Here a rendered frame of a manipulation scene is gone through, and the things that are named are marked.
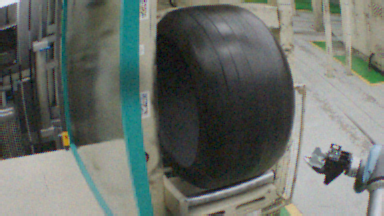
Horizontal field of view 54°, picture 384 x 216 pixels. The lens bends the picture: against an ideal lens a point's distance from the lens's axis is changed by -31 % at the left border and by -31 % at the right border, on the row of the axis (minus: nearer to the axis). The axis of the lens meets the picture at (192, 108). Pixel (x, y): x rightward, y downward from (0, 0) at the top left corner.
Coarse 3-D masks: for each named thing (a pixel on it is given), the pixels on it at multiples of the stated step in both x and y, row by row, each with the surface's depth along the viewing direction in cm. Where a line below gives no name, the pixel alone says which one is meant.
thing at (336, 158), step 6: (330, 150) 146; (336, 150) 145; (342, 150) 143; (330, 156) 143; (336, 156) 142; (342, 156) 143; (348, 156) 141; (330, 162) 143; (336, 162) 141; (342, 162) 142; (348, 162) 141; (324, 168) 147; (330, 168) 145; (336, 168) 146; (342, 168) 144; (348, 168) 141; (330, 174) 146
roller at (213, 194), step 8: (256, 176) 163; (264, 176) 164; (272, 176) 165; (232, 184) 160; (240, 184) 160; (248, 184) 161; (256, 184) 162; (200, 192) 156; (208, 192) 156; (216, 192) 157; (224, 192) 157; (232, 192) 159; (192, 200) 153; (200, 200) 154; (208, 200) 156
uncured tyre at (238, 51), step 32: (160, 32) 154; (192, 32) 139; (224, 32) 137; (256, 32) 141; (160, 64) 181; (192, 64) 137; (224, 64) 133; (256, 64) 136; (288, 64) 144; (160, 96) 184; (192, 96) 189; (224, 96) 132; (256, 96) 135; (288, 96) 140; (160, 128) 175; (192, 128) 186; (224, 128) 134; (256, 128) 137; (288, 128) 143; (192, 160) 177; (224, 160) 139; (256, 160) 144
